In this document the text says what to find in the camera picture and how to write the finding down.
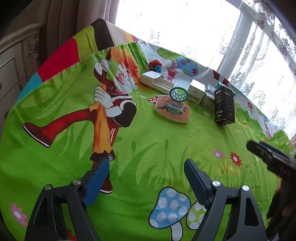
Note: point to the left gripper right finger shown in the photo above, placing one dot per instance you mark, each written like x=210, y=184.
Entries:
x=245, y=221

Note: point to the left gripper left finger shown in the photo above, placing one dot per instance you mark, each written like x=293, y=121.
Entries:
x=47, y=220

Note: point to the black tall product box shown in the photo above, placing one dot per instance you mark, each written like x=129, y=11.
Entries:
x=224, y=106

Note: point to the toy basketball hoop backboard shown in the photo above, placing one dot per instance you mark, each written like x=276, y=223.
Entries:
x=173, y=106

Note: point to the white long label box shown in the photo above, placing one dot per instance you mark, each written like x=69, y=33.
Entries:
x=208, y=101

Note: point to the colourful cartoon tablecloth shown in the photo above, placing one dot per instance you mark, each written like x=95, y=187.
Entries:
x=86, y=101

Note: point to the teal small box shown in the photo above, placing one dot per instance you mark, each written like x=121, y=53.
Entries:
x=220, y=84

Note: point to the white square barcode box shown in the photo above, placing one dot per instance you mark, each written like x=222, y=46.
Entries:
x=196, y=91

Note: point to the white open box tray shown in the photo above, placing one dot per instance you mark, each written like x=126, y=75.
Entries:
x=155, y=81

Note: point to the sheer floral lace curtain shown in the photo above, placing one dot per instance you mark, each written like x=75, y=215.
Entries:
x=271, y=87

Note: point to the ornate cream cabinet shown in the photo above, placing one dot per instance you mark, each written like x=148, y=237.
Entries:
x=22, y=52

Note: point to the pink heavy curtain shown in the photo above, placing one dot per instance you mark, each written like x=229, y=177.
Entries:
x=63, y=19

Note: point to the white window frame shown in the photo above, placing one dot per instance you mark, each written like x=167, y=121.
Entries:
x=260, y=25

